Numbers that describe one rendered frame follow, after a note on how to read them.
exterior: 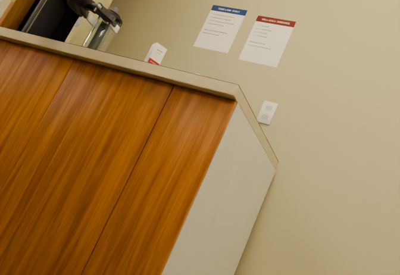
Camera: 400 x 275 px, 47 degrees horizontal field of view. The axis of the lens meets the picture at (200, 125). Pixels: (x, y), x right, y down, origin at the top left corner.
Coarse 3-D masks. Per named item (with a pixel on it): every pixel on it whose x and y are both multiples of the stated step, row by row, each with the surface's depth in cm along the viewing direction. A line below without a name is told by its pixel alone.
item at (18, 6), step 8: (0, 0) 219; (8, 0) 222; (16, 0) 226; (24, 0) 229; (32, 0) 233; (0, 8) 220; (8, 8) 223; (16, 8) 226; (24, 8) 230; (0, 16) 221; (8, 16) 224; (16, 16) 227; (24, 16) 231; (0, 24) 221; (8, 24) 225; (16, 24) 228
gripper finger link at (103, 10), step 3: (99, 3) 177; (96, 6) 177; (102, 6) 179; (99, 9) 178; (102, 9) 179; (105, 9) 180; (102, 12) 179; (105, 12) 180; (108, 12) 181; (105, 15) 181; (108, 15) 181; (111, 15) 182; (108, 18) 182; (111, 18) 183; (111, 21) 183
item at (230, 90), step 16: (0, 32) 191; (16, 32) 188; (48, 48) 179; (64, 48) 175; (80, 48) 172; (96, 64) 172; (112, 64) 164; (128, 64) 161; (144, 64) 159; (160, 80) 158; (176, 80) 152; (192, 80) 149; (208, 80) 147; (224, 96) 146; (240, 96) 147; (256, 128) 167; (272, 160) 194
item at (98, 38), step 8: (96, 24) 189; (104, 24) 188; (120, 24) 194; (96, 32) 187; (104, 32) 188; (112, 32) 191; (88, 40) 186; (96, 40) 186; (104, 40) 188; (96, 48) 186; (104, 48) 189
